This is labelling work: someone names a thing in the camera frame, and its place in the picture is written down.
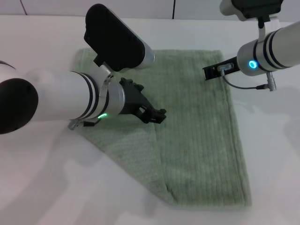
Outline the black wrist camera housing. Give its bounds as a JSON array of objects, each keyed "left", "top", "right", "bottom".
[
  {"left": 83, "top": 3, "right": 156, "bottom": 72},
  {"left": 219, "top": 0, "right": 282, "bottom": 23}
]

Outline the black left wrist camera housing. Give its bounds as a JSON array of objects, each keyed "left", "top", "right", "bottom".
[{"left": 83, "top": 3, "right": 156, "bottom": 72}]

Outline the white right camera cable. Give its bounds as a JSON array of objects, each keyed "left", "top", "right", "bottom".
[{"left": 257, "top": 15, "right": 267, "bottom": 41}]

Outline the black right wrist camera housing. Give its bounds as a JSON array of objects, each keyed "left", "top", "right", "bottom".
[{"left": 219, "top": 0, "right": 282, "bottom": 23}]

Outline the left arm connector plug cable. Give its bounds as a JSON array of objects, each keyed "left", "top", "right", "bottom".
[{"left": 67, "top": 119, "right": 99, "bottom": 131}]

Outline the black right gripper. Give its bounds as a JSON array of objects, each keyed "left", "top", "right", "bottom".
[{"left": 202, "top": 57, "right": 240, "bottom": 81}]

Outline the grey right gripper cable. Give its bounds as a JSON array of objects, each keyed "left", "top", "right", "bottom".
[{"left": 221, "top": 71, "right": 278, "bottom": 92}]

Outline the light green ribbed towel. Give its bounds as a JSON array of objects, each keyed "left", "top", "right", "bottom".
[{"left": 70, "top": 48, "right": 253, "bottom": 208}]

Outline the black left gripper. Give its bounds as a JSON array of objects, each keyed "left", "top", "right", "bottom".
[{"left": 119, "top": 77, "right": 167, "bottom": 124}]

